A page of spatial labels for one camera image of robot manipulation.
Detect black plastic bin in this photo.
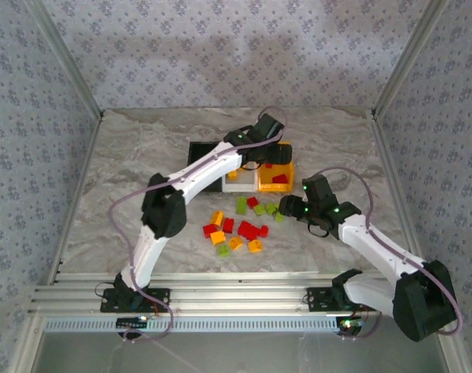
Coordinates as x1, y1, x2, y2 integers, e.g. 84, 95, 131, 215
187, 141, 223, 193

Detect grey reflective shelf panel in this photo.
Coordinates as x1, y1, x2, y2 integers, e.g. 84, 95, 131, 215
37, 332, 450, 373

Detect aluminium frame post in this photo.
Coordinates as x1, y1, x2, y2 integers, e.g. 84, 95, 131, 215
371, 0, 453, 120
25, 0, 105, 122

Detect yellow plastic bin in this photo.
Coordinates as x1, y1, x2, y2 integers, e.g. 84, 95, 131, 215
257, 141, 295, 194

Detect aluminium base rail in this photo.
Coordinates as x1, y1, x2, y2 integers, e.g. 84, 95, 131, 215
28, 271, 453, 316

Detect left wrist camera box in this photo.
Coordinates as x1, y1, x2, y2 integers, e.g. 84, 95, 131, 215
253, 114, 286, 143

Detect aluminium frame leg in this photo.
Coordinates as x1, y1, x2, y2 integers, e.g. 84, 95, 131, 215
8, 314, 46, 373
433, 314, 472, 373

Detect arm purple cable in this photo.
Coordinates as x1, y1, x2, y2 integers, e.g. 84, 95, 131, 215
108, 105, 288, 347
309, 166, 464, 341

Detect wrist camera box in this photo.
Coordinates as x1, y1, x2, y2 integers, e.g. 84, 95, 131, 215
253, 114, 286, 143
302, 174, 340, 214

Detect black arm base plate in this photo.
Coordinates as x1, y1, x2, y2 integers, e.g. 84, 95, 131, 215
100, 286, 171, 313
306, 286, 379, 313

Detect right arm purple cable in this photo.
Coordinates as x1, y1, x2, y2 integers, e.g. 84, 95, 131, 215
309, 166, 464, 341

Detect grey slotted cable duct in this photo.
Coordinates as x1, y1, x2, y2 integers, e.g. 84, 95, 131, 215
43, 315, 353, 334

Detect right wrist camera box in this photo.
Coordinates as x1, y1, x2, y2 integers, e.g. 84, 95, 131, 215
302, 174, 340, 214

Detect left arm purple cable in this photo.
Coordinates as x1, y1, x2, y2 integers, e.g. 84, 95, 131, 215
108, 105, 288, 347

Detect aluminium side rail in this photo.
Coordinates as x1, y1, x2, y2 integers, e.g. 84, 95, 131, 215
44, 112, 104, 287
369, 110, 431, 284

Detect white plastic bin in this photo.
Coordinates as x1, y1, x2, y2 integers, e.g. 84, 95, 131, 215
221, 166, 259, 194

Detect small circuit board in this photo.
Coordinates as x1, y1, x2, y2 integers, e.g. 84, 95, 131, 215
335, 316, 364, 332
116, 316, 149, 330

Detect right wrist black cable loop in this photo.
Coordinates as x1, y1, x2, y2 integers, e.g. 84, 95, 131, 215
307, 221, 330, 239

